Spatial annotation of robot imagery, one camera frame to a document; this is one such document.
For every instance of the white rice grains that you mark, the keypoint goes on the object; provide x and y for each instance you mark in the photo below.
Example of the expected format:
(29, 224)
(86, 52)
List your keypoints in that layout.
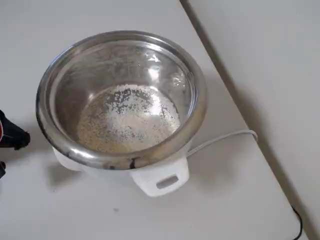
(140, 125)

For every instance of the stainless steel inner pot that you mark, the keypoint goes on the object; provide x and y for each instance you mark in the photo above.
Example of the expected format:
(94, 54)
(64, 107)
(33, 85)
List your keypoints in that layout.
(120, 62)

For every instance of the white rice cooker housing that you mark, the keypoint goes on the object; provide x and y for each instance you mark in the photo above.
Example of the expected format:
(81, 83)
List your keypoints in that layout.
(150, 182)

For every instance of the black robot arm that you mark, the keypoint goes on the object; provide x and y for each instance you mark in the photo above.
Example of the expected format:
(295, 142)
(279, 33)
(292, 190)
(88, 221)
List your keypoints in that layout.
(2, 170)

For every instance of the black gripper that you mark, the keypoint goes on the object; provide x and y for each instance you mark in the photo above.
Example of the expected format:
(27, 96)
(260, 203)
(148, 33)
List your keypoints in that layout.
(13, 135)

